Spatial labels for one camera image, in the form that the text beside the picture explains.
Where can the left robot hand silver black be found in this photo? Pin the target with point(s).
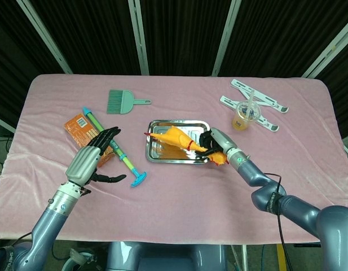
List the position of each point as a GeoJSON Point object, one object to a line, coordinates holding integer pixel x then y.
{"type": "Point", "coordinates": [82, 165]}

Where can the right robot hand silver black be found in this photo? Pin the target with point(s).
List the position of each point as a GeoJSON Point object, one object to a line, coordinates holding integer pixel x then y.
{"type": "Point", "coordinates": [223, 139]}

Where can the yellow rubber chicken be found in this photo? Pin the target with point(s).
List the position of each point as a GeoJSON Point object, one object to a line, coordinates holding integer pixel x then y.
{"type": "Point", "coordinates": [175, 137]}

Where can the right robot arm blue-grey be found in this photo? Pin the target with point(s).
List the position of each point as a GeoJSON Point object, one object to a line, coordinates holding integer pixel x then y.
{"type": "Point", "coordinates": [300, 214]}

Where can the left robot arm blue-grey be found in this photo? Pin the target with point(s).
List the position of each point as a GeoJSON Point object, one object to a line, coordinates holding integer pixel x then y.
{"type": "Point", "coordinates": [46, 226]}

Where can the green blue water pump toy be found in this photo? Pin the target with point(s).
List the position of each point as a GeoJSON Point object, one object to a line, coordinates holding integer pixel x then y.
{"type": "Point", "coordinates": [127, 162]}

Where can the metal tray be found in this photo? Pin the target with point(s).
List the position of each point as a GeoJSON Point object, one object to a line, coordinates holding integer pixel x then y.
{"type": "Point", "coordinates": [159, 152]}

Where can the plastic cup orange drink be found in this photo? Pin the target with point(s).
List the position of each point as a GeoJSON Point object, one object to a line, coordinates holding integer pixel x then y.
{"type": "Point", "coordinates": [241, 122]}

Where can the orange cardboard box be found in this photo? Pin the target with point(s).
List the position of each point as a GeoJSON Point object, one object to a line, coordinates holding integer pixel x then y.
{"type": "Point", "coordinates": [78, 128]}

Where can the clear drinking straw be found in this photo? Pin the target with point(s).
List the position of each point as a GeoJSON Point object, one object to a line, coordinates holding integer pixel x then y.
{"type": "Point", "coordinates": [250, 98]}

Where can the white folding laptop stand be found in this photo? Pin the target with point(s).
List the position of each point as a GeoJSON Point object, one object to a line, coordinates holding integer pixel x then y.
{"type": "Point", "coordinates": [272, 103]}

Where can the teal hand brush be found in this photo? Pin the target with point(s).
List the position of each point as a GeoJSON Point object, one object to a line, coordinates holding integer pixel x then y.
{"type": "Point", "coordinates": [124, 103]}

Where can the pink velvet tablecloth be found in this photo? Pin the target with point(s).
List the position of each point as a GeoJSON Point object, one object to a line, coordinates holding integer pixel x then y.
{"type": "Point", "coordinates": [173, 214]}

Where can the white plastic bucket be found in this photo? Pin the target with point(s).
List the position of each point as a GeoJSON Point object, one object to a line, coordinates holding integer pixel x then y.
{"type": "Point", "coordinates": [78, 261]}

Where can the black curtain backdrop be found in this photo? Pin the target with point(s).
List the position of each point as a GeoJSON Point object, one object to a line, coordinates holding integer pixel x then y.
{"type": "Point", "coordinates": [185, 34]}

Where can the white metal table leg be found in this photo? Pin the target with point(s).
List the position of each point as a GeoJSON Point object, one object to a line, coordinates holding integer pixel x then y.
{"type": "Point", "coordinates": [238, 258]}

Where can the blue-grey robot torso base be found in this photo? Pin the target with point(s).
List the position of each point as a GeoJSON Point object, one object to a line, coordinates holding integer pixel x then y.
{"type": "Point", "coordinates": [168, 257]}

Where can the white metal frame post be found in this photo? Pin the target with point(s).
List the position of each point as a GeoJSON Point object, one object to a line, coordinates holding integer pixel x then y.
{"type": "Point", "coordinates": [224, 39]}
{"type": "Point", "coordinates": [140, 39]}
{"type": "Point", "coordinates": [328, 49]}
{"type": "Point", "coordinates": [45, 38]}

